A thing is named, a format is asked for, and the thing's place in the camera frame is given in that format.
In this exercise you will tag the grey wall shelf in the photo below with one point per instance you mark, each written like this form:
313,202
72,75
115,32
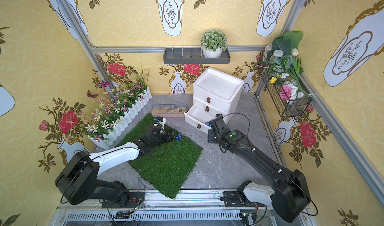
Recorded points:
192,55

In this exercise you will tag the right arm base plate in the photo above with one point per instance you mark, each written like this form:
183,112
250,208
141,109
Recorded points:
233,199

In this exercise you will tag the tray of pebbles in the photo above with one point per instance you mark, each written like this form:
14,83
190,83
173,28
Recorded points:
169,110

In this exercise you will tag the artificial flower bouquet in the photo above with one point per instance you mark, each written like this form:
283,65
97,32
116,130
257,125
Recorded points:
285,67

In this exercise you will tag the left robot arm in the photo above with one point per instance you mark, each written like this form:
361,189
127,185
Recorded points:
79,181

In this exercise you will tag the black wire basket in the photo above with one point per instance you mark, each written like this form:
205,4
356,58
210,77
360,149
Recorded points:
293,108

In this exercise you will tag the small circuit board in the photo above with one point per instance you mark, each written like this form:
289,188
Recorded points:
126,215

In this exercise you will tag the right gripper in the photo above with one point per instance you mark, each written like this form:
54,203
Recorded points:
214,129

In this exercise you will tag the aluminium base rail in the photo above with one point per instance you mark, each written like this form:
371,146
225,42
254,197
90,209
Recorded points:
190,207

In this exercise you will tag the white fence flower planter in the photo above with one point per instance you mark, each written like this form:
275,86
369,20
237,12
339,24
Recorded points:
113,116

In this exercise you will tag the white three-drawer cabinet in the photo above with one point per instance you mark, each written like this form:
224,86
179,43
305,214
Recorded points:
214,92

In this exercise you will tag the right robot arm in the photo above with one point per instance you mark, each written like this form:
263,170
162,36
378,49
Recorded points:
288,193

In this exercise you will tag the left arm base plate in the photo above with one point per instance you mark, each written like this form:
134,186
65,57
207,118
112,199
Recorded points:
129,200

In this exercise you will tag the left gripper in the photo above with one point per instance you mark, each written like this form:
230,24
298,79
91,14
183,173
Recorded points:
167,134

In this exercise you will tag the potted green succulent plant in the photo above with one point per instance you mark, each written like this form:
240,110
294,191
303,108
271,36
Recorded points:
213,43

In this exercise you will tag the green artificial grass mat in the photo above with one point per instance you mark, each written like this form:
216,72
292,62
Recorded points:
168,166

